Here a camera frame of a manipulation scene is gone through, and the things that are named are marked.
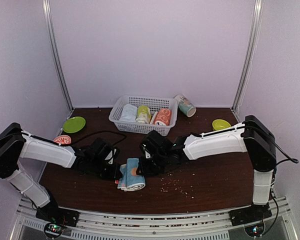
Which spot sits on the front aluminium rail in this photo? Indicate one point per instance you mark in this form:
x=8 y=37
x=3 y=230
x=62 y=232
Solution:
x=209 y=225

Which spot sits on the left aluminium frame post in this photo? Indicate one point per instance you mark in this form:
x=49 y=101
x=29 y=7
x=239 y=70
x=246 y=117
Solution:
x=55 y=53

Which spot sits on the green plate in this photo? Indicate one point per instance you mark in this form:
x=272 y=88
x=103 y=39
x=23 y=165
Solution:
x=74 y=124

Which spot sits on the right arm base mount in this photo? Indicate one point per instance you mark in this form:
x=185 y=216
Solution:
x=250 y=214

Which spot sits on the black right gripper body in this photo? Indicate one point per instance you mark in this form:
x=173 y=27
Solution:
x=155 y=167

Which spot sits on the blue patterned towel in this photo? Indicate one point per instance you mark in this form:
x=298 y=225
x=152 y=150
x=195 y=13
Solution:
x=130 y=180

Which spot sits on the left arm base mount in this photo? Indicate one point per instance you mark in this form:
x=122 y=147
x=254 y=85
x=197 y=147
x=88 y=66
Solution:
x=51 y=212

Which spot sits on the white rolled towel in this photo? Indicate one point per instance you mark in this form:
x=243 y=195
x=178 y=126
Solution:
x=129 y=113

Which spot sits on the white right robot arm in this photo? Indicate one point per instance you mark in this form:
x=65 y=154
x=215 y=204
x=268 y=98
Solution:
x=249 y=136

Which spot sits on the orange bunny towel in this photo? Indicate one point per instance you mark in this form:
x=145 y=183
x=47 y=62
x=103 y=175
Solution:
x=162 y=117

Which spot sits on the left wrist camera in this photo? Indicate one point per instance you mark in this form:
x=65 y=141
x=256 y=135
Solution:
x=112 y=156

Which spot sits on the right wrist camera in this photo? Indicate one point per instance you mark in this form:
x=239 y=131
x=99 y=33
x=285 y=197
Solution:
x=147 y=155

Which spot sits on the green rolled towel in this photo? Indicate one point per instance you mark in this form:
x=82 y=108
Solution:
x=143 y=115

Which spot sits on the green bowl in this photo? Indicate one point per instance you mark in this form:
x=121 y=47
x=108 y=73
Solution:
x=220 y=124

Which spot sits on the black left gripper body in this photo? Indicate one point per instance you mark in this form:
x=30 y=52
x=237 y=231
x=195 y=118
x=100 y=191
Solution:
x=103 y=172

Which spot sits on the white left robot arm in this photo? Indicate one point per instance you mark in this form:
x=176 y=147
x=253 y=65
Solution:
x=15 y=144

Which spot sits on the teal patterned paper cup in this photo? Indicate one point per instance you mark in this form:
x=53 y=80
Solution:
x=185 y=106

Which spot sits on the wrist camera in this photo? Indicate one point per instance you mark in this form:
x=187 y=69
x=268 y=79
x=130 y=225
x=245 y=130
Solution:
x=147 y=155
x=112 y=156

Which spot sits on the right aluminium frame post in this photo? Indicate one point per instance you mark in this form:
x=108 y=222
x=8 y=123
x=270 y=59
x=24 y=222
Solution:
x=251 y=48

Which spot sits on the aluminium frame post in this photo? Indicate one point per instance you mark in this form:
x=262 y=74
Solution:
x=55 y=53
x=251 y=48

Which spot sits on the white plastic basket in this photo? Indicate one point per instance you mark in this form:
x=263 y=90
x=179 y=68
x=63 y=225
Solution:
x=154 y=104

